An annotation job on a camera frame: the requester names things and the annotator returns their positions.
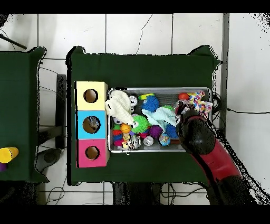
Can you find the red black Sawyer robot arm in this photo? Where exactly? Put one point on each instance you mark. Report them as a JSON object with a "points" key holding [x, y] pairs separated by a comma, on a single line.
{"points": [[200, 137]]}

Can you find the purple object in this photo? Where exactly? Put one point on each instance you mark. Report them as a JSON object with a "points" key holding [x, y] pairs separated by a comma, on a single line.
{"points": [[1, 167]]}

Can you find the green spiky rubber ball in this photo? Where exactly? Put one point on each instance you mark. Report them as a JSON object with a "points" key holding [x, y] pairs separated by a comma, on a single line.
{"points": [[140, 124]]}

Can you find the grey round floor base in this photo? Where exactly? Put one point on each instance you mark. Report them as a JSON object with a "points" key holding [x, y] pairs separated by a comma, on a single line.
{"points": [[50, 157]]}

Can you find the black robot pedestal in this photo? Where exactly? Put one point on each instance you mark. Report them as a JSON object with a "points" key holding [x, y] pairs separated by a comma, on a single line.
{"points": [[139, 194]]}

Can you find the cream knitted cloth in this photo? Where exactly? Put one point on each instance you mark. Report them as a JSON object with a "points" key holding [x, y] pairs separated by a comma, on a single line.
{"points": [[119, 105]]}

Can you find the clear plastic bottle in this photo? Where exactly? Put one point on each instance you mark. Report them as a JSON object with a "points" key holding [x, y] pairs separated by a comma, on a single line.
{"points": [[94, 124]]}

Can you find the wooden box with three holes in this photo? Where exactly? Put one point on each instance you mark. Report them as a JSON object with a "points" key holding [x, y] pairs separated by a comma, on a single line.
{"points": [[101, 91]]}

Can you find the black upright panel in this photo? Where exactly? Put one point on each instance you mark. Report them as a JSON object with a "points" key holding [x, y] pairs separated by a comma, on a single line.
{"points": [[61, 105]]}

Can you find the small globe ball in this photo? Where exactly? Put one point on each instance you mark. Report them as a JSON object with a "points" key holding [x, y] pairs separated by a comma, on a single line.
{"points": [[165, 140]]}

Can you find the dark green side table cloth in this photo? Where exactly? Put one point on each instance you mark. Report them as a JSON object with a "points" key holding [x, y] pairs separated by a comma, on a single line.
{"points": [[19, 105]]}

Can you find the mint green fuzzy cloth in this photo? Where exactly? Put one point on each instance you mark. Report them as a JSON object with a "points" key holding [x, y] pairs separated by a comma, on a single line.
{"points": [[159, 116]]}

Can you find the red orange smooth ball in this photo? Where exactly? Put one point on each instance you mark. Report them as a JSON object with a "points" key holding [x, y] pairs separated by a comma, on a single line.
{"points": [[183, 96]]}

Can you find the yellow plastic cup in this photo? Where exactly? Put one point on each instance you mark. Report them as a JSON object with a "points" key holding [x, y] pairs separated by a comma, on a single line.
{"points": [[7, 155]]}

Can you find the dark green spiky ball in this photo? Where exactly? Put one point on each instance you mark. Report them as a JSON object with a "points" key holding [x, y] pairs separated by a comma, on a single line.
{"points": [[168, 108]]}

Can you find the blue spiky rubber ball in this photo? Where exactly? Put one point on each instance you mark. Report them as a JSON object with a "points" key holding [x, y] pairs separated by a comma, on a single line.
{"points": [[151, 103]]}

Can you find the small orange basketball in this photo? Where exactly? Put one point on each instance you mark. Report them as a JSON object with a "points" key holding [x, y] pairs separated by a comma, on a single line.
{"points": [[125, 128]]}

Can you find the polka dot colourful cloth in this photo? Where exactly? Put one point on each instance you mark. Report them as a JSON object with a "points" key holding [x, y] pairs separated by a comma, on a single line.
{"points": [[199, 101]]}

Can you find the crushed silver can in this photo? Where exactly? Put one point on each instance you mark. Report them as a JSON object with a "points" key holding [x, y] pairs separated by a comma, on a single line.
{"points": [[134, 142]]}

